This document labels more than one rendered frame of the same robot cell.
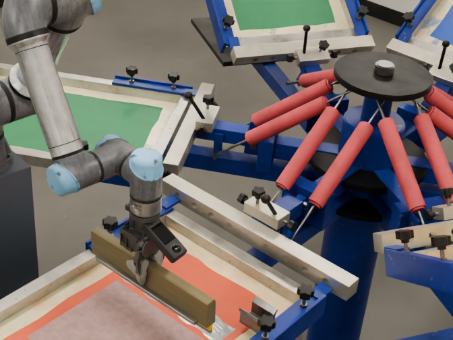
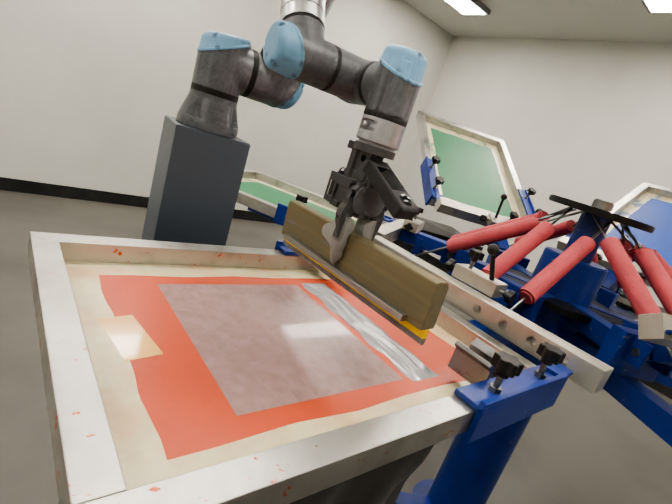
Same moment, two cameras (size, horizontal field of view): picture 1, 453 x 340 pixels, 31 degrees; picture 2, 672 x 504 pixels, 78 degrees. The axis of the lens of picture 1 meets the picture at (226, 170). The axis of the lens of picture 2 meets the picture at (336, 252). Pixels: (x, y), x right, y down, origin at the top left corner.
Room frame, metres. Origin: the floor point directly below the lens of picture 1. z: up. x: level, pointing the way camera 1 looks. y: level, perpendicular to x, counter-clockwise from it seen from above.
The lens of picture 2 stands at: (0.86, 0.08, 1.29)
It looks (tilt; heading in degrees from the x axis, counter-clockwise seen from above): 15 degrees down; 9
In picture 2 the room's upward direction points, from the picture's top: 18 degrees clockwise
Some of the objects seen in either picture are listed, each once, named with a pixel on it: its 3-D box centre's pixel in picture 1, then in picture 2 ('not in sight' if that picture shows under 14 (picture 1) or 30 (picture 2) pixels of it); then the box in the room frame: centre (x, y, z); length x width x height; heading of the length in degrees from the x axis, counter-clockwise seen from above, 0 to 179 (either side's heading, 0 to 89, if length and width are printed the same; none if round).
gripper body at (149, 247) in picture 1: (143, 229); (361, 179); (1.57, 0.19, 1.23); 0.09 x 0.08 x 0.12; 52
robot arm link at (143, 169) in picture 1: (145, 174); (394, 86); (1.57, 0.18, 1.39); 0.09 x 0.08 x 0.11; 45
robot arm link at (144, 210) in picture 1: (144, 203); (378, 134); (1.57, 0.18, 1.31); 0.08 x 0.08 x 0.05
